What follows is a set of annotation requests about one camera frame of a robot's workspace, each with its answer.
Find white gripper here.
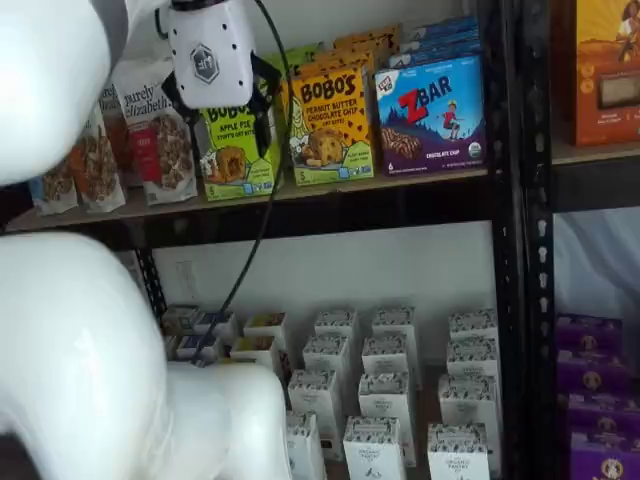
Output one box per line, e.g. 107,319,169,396
160,0,284,157

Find green Bobo's apple pie box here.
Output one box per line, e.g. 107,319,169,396
259,49,301,86
272,45,321,69
198,102,285,202
289,42,327,59

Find yellow Bobo's peanut butter box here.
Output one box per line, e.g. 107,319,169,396
298,49,375,79
319,39,389,64
286,63,376,188
332,22,402,56

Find green granola box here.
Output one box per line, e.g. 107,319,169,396
160,303,201,335

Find white granola box blue band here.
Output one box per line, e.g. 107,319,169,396
193,310,239,341
174,333,221,364

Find blue purple Zbar box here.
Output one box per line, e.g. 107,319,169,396
374,53,487,177
399,29,481,51
412,15,479,37
387,42,484,70

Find white granola box yellow band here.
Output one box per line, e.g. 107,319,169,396
242,312,290,351
229,335,294,389

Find brown particle shelf board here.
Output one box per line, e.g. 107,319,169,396
3,167,490,234
551,132,640,167

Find white patterned organic pantry box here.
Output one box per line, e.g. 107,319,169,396
438,373,502,436
313,308,360,381
360,333,411,386
426,422,496,480
445,337,502,381
357,371,417,469
286,368,340,451
371,305,420,391
301,333,352,401
283,410,330,480
447,308,500,346
342,415,409,480

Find large orange product box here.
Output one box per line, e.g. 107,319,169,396
553,0,640,149

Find purple snack box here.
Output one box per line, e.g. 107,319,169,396
566,390,640,436
568,430,640,480
556,348,631,394
556,313,625,354

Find granola bag red cranberry label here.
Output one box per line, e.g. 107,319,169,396
122,59,199,207

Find granola bag orange pumpkin label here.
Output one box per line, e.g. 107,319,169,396
69,102,126,214
97,82,132,189

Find black metal shelving rack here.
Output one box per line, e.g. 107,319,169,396
519,0,640,480
0,0,526,480

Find white Organic Pantry boxes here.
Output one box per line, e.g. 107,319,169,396
277,339,501,480

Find translucent white plastic sheet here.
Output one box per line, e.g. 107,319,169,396
553,208,640,321

